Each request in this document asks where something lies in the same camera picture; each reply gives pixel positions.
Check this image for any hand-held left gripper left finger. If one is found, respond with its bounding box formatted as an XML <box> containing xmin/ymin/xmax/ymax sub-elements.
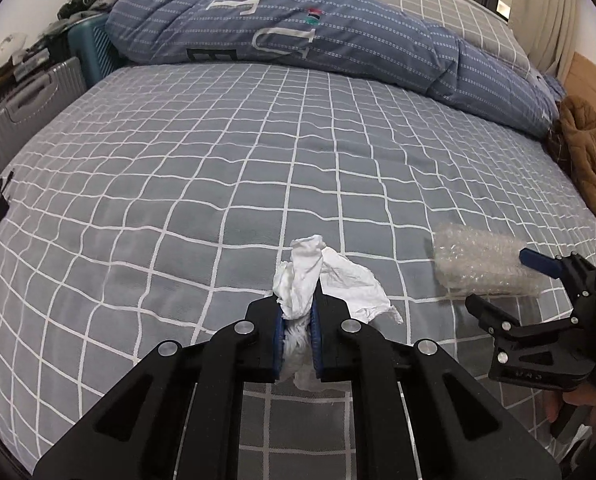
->
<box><xmin>33</xmin><ymin>297</ymin><xmax>285</xmax><ymax>480</ymax></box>

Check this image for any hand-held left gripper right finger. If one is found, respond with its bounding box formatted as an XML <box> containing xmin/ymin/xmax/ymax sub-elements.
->
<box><xmin>310</xmin><ymin>287</ymin><xmax>561</xmax><ymax>480</ymax></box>

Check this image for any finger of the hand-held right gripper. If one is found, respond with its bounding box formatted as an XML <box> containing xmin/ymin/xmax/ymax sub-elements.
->
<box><xmin>519</xmin><ymin>247</ymin><xmax>596</xmax><ymax>311</ymax></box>
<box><xmin>465</xmin><ymin>294</ymin><xmax>586</xmax><ymax>343</ymax></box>

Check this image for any clear bubble wrap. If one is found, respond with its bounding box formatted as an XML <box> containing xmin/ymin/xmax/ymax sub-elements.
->
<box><xmin>432</xmin><ymin>220</ymin><xmax>541</xmax><ymax>297</ymax></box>

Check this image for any white tissue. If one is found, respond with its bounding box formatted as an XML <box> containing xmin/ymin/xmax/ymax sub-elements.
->
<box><xmin>272</xmin><ymin>234</ymin><xmax>404</xmax><ymax>392</ymax></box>

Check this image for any person's right hand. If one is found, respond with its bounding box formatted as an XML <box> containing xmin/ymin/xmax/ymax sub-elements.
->
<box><xmin>545</xmin><ymin>382</ymin><xmax>596</xmax><ymax>426</ymax></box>

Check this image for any brown jacket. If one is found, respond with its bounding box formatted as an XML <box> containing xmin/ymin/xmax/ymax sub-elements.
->
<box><xmin>548</xmin><ymin>95</ymin><xmax>596</xmax><ymax>211</ymax></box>

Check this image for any grey checked mattress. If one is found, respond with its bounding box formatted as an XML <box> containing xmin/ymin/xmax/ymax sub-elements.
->
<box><xmin>0</xmin><ymin>62</ymin><xmax>596</xmax><ymax>480</ymax></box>

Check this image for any beige curtain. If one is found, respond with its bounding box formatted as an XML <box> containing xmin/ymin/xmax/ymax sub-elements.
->
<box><xmin>508</xmin><ymin>0</ymin><xmax>591</xmax><ymax>78</ymax></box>

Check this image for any grey checked pillow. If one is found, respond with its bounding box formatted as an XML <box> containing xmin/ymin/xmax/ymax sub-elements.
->
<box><xmin>370</xmin><ymin>0</ymin><xmax>534</xmax><ymax>78</ymax></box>

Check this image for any blue striped duvet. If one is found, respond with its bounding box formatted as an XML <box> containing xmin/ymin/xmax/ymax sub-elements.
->
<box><xmin>105</xmin><ymin>0</ymin><xmax>566</xmax><ymax>138</ymax></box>

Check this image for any silver suitcase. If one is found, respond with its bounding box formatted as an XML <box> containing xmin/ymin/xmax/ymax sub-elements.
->
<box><xmin>0</xmin><ymin>56</ymin><xmax>89</xmax><ymax>181</ymax></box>

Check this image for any teal suitcase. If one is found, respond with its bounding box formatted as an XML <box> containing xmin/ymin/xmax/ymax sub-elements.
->
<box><xmin>68</xmin><ymin>12</ymin><xmax>129</xmax><ymax>88</ymax></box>

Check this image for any wooden bed frame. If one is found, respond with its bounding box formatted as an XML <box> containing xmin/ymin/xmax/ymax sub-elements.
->
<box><xmin>560</xmin><ymin>51</ymin><xmax>596</xmax><ymax>126</ymax></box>

